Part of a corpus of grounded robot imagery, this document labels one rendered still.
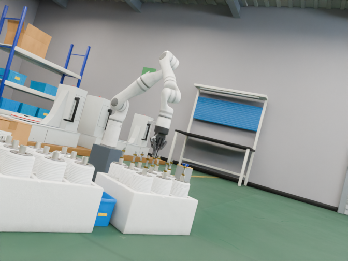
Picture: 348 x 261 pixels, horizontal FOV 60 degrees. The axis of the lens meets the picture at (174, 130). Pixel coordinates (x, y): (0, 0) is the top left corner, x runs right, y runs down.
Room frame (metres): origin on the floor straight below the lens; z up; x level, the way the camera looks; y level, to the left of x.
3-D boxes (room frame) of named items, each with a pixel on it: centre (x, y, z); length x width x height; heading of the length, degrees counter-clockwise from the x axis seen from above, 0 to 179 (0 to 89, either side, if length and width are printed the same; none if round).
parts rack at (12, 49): (6.39, 3.11, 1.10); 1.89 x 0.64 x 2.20; 155
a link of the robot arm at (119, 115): (1.92, 0.38, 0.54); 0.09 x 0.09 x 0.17; 61
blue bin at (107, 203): (1.42, 0.29, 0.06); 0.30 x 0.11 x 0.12; 38
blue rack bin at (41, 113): (6.58, 2.99, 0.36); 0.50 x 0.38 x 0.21; 63
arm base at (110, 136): (1.92, 0.38, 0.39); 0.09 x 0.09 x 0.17; 65
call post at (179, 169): (1.80, -0.12, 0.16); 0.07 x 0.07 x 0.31; 38
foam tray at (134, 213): (1.56, 0.06, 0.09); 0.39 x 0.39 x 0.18; 38
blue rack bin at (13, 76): (5.79, 3.37, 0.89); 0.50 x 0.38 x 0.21; 66
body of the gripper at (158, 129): (1.56, 0.06, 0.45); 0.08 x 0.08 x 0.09
